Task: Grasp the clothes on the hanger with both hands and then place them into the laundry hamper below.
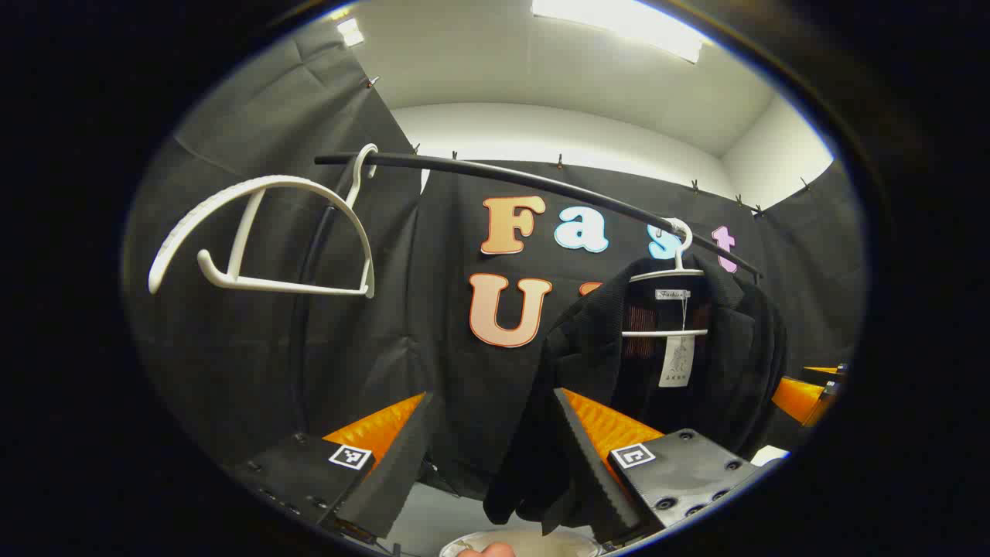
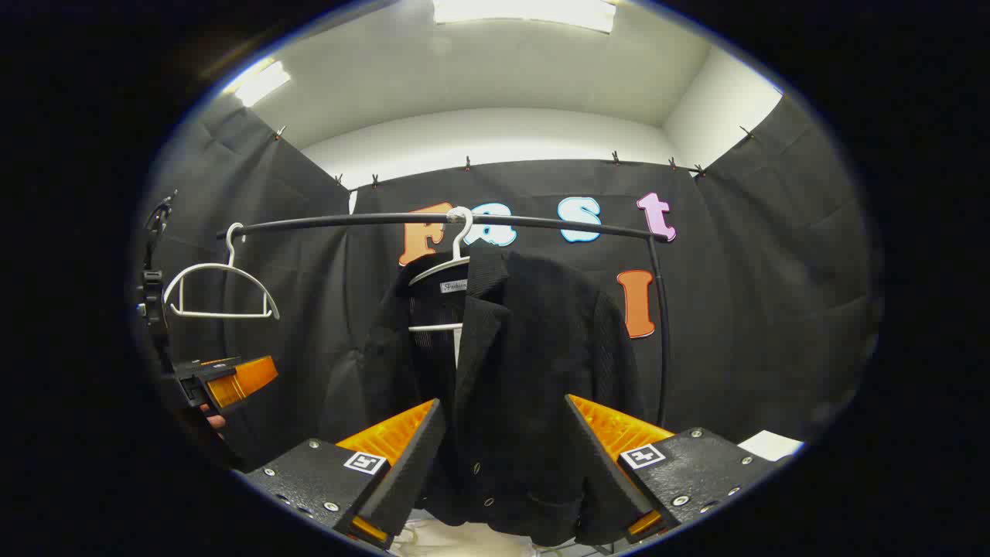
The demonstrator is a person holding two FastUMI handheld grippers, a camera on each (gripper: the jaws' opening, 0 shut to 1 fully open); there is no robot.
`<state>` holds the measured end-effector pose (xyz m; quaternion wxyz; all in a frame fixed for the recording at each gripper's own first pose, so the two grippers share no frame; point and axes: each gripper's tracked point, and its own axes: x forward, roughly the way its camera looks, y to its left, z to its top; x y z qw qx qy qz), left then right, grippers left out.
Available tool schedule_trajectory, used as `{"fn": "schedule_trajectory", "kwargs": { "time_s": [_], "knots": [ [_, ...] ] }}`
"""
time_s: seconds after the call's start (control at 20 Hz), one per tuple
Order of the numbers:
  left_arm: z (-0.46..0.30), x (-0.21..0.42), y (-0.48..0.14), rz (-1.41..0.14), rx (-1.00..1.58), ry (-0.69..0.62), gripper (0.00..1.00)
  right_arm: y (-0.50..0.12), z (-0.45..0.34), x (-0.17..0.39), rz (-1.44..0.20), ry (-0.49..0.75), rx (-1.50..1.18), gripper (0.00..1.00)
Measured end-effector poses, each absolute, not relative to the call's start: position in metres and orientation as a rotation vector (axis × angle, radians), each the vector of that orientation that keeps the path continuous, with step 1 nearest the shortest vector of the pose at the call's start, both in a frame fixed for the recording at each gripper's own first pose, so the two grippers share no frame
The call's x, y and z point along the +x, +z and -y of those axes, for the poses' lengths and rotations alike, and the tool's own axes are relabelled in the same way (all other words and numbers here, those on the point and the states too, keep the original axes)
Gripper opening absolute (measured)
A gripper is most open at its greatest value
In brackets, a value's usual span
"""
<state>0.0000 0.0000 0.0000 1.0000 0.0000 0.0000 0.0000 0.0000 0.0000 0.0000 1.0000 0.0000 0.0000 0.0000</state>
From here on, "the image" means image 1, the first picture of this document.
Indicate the black clothes rack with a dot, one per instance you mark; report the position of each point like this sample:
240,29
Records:
495,172

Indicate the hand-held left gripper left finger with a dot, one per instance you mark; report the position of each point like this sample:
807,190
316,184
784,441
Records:
398,472

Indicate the black knit garment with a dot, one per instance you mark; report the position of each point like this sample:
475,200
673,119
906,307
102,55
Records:
588,348

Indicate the white laundry hamper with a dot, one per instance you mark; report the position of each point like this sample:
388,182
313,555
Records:
541,541

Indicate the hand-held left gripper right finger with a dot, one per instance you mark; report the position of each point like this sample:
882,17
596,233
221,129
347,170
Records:
592,480

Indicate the small ceiling light panel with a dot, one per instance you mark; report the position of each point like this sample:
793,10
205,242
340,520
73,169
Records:
349,31

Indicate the black backdrop cloth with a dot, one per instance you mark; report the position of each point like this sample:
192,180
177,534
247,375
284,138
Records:
232,348

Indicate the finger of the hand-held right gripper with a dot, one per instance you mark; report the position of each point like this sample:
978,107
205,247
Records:
824,370
797,398

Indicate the white plastic hanger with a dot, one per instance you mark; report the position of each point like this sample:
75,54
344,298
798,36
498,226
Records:
263,182
665,333

